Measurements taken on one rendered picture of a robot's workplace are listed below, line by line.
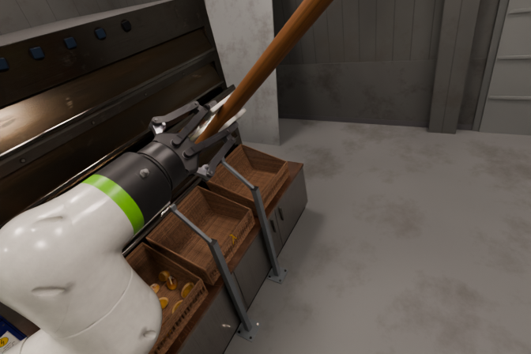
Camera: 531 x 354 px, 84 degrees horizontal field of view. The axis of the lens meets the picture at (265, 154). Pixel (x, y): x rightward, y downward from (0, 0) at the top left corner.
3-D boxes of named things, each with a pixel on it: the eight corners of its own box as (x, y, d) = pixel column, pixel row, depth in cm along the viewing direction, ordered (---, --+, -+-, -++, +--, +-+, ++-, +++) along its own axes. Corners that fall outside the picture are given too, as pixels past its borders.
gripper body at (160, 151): (121, 167, 44) (163, 136, 51) (163, 205, 45) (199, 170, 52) (133, 143, 39) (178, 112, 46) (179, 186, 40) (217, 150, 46)
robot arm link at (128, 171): (154, 213, 35) (95, 159, 34) (131, 239, 43) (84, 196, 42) (186, 182, 39) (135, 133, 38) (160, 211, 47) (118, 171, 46)
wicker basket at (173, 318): (84, 346, 166) (57, 320, 151) (158, 266, 204) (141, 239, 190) (137, 393, 141) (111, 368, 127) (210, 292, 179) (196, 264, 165)
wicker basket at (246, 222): (159, 264, 206) (143, 238, 191) (207, 209, 245) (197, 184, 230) (213, 288, 182) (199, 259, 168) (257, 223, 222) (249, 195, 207)
